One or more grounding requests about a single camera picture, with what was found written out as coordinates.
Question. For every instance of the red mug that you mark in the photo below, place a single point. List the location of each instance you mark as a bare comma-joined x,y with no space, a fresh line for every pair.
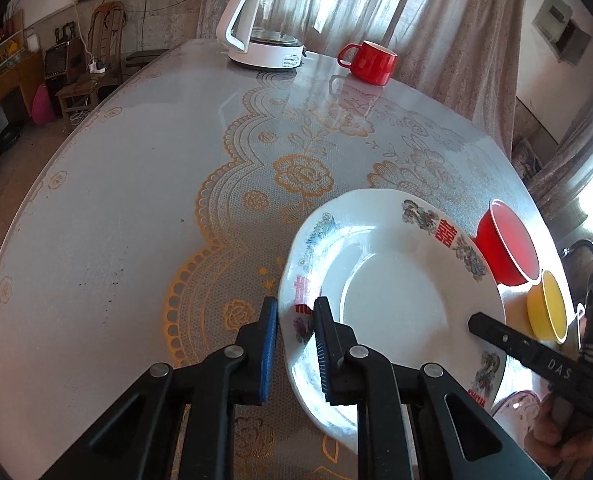
371,62

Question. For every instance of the gold floral lace tablecloth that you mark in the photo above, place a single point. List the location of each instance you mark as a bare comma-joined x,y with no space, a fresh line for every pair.
296,175

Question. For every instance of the wooden chair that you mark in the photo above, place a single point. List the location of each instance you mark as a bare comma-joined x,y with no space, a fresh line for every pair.
104,35

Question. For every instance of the grey wall electrical box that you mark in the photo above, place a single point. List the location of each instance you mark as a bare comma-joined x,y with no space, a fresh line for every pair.
558,22

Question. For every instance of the white power strip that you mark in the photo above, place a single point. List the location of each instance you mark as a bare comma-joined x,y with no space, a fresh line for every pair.
97,66

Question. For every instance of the white glass electric kettle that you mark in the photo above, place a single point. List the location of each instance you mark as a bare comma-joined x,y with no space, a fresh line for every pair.
266,25

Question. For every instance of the beige lace window curtain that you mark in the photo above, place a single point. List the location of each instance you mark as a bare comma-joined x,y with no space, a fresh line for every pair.
376,0

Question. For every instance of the white floral rimmed plate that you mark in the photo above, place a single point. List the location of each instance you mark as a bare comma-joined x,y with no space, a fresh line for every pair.
391,285

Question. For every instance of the red bowl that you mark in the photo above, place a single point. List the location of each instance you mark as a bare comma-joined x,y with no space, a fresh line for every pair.
501,255

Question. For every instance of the person's right hand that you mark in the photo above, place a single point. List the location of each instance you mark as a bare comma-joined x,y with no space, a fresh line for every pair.
543,435

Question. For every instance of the yellow bowl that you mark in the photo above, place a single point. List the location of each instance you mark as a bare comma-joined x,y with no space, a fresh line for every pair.
551,307

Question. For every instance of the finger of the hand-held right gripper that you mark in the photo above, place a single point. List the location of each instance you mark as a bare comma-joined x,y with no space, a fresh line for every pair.
516,342

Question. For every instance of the pink plastic object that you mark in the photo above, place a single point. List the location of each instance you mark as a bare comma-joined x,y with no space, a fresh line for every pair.
43,107

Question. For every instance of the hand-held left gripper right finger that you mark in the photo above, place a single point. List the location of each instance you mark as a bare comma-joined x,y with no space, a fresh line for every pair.
323,360

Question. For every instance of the black speaker box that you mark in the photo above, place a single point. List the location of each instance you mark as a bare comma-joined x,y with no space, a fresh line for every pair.
61,65

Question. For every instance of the orange wooden cabinet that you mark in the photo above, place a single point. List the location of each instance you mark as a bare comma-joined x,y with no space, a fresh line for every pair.
1,95

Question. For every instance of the beige lace side curtain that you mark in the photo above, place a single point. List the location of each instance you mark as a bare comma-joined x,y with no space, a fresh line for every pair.
576,150

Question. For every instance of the printed cushion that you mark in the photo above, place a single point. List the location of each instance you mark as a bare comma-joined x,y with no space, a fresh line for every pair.
527,157

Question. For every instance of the pink rimmed glass dish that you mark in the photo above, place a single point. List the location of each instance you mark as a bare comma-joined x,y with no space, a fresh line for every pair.
511,406

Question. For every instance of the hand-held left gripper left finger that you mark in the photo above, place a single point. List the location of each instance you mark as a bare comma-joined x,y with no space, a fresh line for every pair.
269,360

